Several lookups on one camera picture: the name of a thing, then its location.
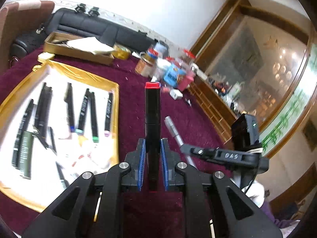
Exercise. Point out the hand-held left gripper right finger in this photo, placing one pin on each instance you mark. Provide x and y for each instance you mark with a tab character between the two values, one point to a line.
164	163

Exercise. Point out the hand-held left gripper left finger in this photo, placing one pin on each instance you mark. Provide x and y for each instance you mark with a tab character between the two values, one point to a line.
141	163

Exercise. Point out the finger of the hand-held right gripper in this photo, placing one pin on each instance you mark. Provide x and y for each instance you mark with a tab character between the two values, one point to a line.
198	152

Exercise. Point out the white and silver pen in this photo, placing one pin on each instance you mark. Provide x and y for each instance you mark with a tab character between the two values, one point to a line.
173	129

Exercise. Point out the black marker red cap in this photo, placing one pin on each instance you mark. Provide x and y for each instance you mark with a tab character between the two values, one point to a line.
152	119

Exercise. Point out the black marker pink cap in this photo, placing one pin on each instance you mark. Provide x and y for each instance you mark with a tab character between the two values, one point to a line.
109	114

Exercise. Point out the black marker green cap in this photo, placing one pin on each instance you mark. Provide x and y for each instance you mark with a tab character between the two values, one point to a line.
93	119

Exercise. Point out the black marker teal cap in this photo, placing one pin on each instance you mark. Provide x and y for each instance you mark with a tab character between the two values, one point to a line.
83	111

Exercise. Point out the black marker white print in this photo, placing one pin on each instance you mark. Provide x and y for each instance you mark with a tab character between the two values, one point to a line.
24	126

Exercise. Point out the golden gift box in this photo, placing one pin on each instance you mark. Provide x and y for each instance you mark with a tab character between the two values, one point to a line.
14	99

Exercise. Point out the person's right forearm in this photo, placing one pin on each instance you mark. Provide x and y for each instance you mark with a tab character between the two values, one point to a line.
268	210

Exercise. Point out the person's right hand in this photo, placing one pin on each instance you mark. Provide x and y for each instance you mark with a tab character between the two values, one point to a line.
256	193

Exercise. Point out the wooden counter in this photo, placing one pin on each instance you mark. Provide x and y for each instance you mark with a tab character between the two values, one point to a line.
210	109

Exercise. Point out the nail clipper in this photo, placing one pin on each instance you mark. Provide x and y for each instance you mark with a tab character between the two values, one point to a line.
188	102

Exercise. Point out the pile of assorted clutter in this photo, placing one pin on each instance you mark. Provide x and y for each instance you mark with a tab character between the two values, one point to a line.
223	86

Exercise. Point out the purple tablecloth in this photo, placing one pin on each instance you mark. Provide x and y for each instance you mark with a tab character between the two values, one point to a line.
133	104

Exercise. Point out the white charger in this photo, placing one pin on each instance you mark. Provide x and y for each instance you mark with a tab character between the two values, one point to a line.
176	94

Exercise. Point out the small framed picture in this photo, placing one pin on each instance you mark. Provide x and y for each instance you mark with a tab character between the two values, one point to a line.
309	132

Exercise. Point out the pink knit sleeved bottle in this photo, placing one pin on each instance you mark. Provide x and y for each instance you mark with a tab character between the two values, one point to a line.
185	81

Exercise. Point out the blue cartoon snack jar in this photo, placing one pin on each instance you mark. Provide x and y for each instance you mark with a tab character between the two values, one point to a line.
173	75

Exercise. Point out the wood framed glass partition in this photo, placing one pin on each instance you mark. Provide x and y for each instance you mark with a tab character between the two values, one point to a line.
247	54

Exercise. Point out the white jar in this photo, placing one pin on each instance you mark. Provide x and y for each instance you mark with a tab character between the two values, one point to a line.
161	65

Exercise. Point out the clear plastic container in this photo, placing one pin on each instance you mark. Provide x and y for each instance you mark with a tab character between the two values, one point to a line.
145	67

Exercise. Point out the colourful tape roll stack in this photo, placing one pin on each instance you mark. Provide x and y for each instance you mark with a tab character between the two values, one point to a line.
149	55

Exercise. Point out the yellow tape roll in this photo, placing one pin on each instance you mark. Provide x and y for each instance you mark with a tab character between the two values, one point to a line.
121	52

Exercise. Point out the cardboard box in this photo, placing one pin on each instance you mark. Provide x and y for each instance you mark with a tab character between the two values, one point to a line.
79	52

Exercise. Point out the white paper sheets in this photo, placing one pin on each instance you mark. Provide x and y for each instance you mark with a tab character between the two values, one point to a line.
86	44

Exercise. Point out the black sofa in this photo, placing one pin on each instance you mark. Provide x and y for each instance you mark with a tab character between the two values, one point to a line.
99	29

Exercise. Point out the black clip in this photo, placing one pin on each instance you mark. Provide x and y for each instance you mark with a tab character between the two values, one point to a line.
80	7
94	11

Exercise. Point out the black handbag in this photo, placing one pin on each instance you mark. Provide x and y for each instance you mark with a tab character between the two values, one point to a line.
24	44

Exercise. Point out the brown armchair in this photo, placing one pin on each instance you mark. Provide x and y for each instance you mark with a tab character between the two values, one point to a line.
24	14

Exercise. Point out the bamboo print wall panel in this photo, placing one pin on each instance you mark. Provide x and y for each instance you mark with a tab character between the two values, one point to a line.
289	116

